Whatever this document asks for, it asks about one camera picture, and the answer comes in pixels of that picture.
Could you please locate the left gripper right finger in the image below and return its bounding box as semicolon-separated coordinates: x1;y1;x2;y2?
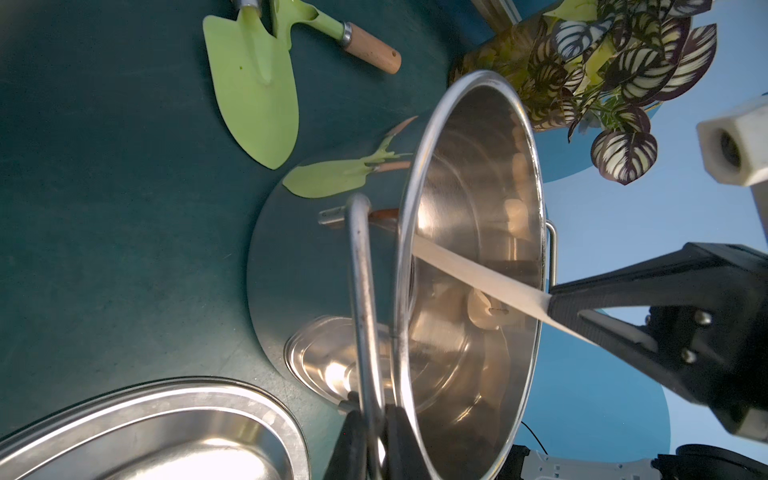
385;404;431;480

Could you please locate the potted plant with striped leaves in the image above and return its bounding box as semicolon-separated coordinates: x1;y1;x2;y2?
448;0;717;185

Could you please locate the green garden fork wooden handle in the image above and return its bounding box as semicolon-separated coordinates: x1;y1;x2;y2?
270;0;402;75

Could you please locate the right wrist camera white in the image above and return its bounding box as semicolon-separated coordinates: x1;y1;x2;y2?
696;93;767;236

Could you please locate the right aluminium frame post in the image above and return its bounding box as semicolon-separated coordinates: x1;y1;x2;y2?
471;0;522;33

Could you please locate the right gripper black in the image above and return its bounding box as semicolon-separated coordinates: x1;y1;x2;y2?
548;243;767;442

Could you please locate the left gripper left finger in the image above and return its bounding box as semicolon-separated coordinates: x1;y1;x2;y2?
323;392;367;480

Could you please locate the green garden trowel wooden handle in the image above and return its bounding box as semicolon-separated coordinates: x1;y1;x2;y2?
202;3;299;170

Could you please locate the beige plastic ladle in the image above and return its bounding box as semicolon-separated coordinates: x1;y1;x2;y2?
412;235;595;345

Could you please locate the stainless steel pot lid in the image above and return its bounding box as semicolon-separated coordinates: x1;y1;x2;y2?
1;377;312;479

